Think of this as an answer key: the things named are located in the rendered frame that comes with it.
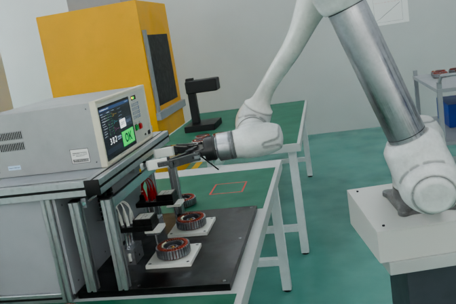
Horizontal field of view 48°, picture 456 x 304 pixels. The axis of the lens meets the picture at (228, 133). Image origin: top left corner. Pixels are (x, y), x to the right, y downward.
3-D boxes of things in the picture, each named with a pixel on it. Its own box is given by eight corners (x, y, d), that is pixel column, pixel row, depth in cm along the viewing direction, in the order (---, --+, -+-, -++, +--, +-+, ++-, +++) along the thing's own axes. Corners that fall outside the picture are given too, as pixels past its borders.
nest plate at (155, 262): (201, 245, 172) (201, 242, 172) (191, 266, 158) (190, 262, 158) (159, 249, 175) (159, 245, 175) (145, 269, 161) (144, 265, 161)
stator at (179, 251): (195, 245, 171) (193, 235, 170) (186, 260, 160) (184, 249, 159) (163, 248, 173) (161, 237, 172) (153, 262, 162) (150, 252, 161)
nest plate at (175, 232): (216, 219, 196) (215, 216, 195) (207, 235, 181) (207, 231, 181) (178, 222, 199) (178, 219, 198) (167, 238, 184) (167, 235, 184)
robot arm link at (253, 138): (238, 166, 158) (237, 149, 170) (287, 157, 157) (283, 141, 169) (231, 135, 154) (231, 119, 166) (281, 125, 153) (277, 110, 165)
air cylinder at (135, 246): (144, 254, 173) (141, 239, 172) (136, 264, 165) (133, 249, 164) (130, 256, 174) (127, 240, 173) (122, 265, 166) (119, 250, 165)
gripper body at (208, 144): (218, 162, 158) (189, 167, 159) (219, 155, 166) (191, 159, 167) (214, 140, 156) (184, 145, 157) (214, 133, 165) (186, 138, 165)
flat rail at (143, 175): (172, 156, 206) (170, 148, 205) (110, 210, 146) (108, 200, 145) (168, 156, 206) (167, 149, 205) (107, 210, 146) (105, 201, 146)
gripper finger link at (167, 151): (172, 146, 168) (173, 146, 169) (152, 150, 168) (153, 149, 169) (174, 155, 169) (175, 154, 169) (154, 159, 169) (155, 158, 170)
